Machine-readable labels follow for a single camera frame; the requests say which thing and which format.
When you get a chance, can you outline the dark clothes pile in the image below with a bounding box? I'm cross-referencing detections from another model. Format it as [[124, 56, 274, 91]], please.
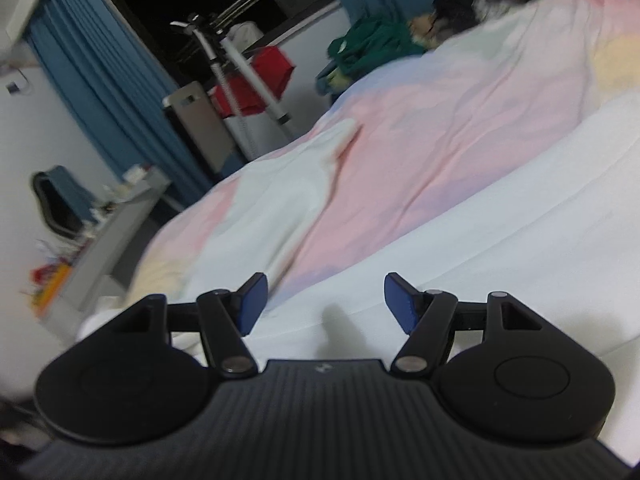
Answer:
[[407, 0, 601, 46]]

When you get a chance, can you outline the red bag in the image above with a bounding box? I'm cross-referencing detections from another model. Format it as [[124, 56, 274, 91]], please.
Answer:
[[209, 46, 295, 117]]

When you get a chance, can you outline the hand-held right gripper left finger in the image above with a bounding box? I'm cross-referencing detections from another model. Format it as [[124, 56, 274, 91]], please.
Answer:
[[107, 272, 269, 375]]

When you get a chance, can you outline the white cloth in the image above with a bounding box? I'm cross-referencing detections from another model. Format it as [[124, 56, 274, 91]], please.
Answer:
[[220, 119, 362, 291]]

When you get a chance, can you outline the green clothes pile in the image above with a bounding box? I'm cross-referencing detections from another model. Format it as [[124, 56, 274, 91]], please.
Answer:
[[316, 14, 426, 95]]

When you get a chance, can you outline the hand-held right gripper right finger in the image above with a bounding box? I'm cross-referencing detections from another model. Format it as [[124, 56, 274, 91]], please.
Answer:
[[383, 272, 544, 375]]

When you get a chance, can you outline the pastel patterned bed sheet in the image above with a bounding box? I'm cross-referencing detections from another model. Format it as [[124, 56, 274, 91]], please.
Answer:
[[131, 0, 640, 311]]

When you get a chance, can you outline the grey storage box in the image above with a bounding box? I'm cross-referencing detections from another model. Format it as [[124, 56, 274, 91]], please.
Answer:
[[162, 81, 247, 181]]

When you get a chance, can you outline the window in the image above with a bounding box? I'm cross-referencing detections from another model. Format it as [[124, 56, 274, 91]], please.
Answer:
[[80, 0, 341, 88]]

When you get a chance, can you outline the colourful desk clutter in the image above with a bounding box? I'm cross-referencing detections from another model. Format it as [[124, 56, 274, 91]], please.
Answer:
[[20, 240, 83, 311]]

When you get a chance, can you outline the white garment steamer stand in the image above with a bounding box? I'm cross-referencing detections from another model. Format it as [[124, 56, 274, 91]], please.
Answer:
[[170, 12, 296, 141]]

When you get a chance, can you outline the grey desk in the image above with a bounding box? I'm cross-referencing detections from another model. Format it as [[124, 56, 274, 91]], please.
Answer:
[[35, 165, 173, 328]]

